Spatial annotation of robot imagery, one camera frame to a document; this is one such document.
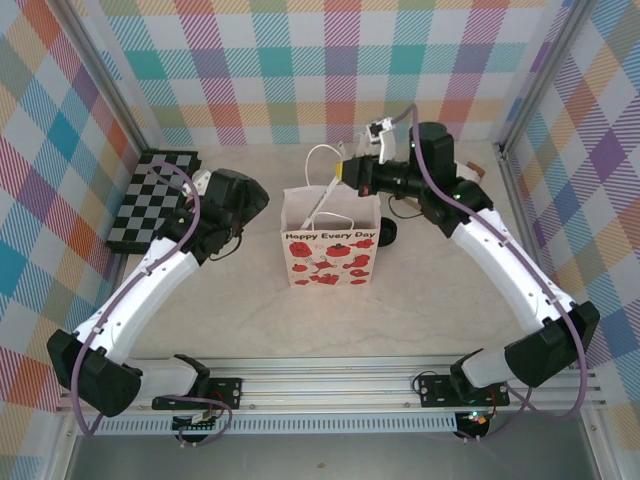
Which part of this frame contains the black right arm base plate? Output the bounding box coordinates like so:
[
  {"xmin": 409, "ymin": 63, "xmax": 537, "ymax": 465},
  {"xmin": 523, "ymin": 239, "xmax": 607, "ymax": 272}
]
[{"xmin": 416, "ymin": 374, "xmax": 512, "ymax": 409}]

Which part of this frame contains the aluminium side rail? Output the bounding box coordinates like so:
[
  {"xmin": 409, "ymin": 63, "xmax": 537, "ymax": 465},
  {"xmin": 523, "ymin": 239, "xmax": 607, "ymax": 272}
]
[
  {"xmin": 496, "ymin": 142, "xmax": 574, "ymax": 369},
  {"xmin": 88, "ymin": 144, "xmax": 151, "ymax": 374}
]

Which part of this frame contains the small circuit board with lights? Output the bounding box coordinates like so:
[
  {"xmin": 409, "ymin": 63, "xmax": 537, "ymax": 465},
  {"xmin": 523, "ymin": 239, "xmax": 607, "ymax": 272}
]
[{"xmin": 457, "ymin": 409, "xmax": 491, "ymax": 441}]

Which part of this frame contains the brown cardboard napkin tray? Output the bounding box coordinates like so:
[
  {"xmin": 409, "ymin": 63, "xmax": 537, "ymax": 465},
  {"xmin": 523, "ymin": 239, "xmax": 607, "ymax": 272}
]
[{"xmin": 402, "ymin": 159, "xmax": 487, "ymax": 211}]

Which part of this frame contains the white red printed paper bag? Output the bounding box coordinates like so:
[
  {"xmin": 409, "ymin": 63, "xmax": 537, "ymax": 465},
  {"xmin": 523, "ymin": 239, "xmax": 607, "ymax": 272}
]
[{"xmin": 280, "ymin": 143, "xmax": 382, "ymax": 290}]

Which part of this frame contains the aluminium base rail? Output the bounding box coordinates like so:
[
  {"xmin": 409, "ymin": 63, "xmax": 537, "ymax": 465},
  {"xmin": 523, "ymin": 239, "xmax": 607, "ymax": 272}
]
[{"xmin": 54, "ymin": 353, "xmax": 609, "ymax": 416}]

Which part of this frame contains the black grey chessboard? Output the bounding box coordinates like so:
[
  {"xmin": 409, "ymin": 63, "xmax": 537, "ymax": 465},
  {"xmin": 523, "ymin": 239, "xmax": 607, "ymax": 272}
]
[{"xmin": 105, "ymin": 149, "xmax": 202, "ymax": 255}]

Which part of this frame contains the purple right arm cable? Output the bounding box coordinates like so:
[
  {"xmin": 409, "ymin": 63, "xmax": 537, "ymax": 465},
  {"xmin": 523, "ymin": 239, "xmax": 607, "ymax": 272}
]
[{"xmin": 391, "ymin": 103, "xmax": 590, "ymax": 445}]

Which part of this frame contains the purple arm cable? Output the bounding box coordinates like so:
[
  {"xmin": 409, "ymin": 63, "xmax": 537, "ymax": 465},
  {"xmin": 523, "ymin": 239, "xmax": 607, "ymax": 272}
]
[
  {"xmin": 72, "ymin": 160, "xmax": 234, "ymax": 449},
  {"xmin": 391, "ymin": 103, "xmax": 590, "ymax": 445}
]

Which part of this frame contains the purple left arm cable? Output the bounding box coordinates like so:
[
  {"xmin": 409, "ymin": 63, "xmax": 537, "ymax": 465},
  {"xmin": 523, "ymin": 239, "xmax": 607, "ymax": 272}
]
[{"xmin": 72, "ymin": 160, "xmax": 234, "ymax": 449}]

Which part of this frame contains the black cup lid stack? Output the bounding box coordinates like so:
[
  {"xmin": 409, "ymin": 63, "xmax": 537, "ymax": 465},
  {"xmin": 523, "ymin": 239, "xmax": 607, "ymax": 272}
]
[{"xmin": 378, "ymin": 219, "xmax": 400, "ymax": 247}]

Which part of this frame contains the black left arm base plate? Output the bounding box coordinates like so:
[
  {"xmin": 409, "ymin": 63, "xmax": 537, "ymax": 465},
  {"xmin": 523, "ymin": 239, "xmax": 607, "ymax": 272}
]
[{"xmin": 151, "ymin": 377, "xmax": 245, "ymax": 412}]

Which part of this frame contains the aluminium frame post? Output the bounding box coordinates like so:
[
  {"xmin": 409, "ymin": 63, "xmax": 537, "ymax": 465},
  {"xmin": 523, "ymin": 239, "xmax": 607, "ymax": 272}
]
[
  {"xmin": 497, "ymin": 0, "xmax": 599, "ymax": 151},
  {"xmin": 58, "ymin": 0, "xmax": 161, "ymax": 154}
]

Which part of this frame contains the perforated metal strip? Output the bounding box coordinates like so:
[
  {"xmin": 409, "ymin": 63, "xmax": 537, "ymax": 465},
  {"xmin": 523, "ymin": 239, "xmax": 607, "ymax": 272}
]
[{"xmin": 79, "ymin": 417, "xmax": 459, "ymax": 436}]

